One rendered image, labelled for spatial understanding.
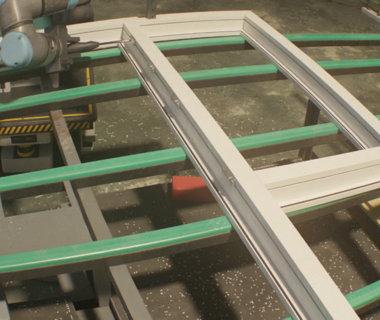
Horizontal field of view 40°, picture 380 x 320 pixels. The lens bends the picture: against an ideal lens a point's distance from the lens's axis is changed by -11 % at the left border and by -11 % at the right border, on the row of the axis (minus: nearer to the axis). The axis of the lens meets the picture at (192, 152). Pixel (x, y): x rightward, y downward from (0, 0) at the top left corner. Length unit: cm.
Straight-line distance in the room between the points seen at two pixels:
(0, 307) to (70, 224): 26
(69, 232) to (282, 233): 39
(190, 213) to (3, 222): 61
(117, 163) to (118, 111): 190
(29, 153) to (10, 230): 147
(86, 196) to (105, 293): 24
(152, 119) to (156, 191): 147
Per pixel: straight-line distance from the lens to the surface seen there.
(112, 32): 175
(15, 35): 130
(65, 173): 118
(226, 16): 186
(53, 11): 140
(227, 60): 376
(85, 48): 160
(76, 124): 241
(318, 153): 180
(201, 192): 154
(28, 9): 136
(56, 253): 100
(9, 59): 132
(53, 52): 141
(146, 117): 305
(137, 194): 157
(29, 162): 255
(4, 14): 135
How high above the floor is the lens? 157
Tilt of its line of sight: 34 degrees down
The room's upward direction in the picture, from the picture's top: 5 degrees clockwise
